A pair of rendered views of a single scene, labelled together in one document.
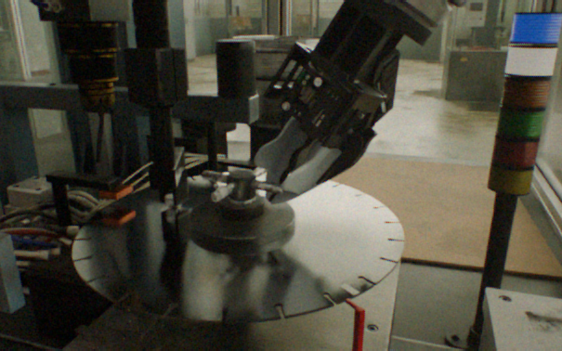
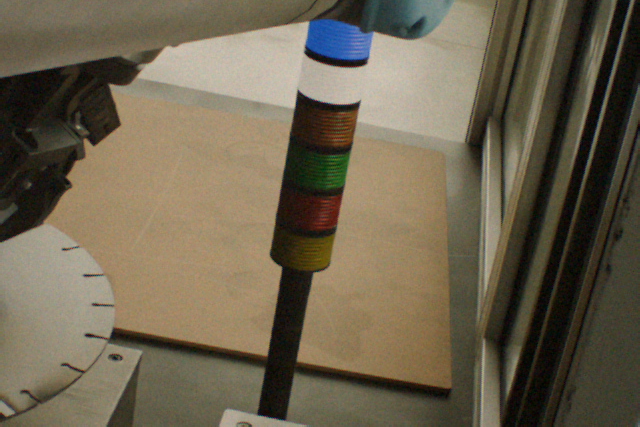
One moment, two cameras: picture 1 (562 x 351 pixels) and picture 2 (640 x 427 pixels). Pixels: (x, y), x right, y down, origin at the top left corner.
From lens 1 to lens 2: 0.41 m
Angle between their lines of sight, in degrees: 15
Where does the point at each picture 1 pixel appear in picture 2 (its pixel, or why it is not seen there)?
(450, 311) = not seen: outside the picture
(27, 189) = not seen: outside the picture
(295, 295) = not seen: outside the picture
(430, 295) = (207, 413)
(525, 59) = (317, 78)
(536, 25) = (331, 34)
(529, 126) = (322, 174)
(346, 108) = (14, 163)
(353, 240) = (32, 333)
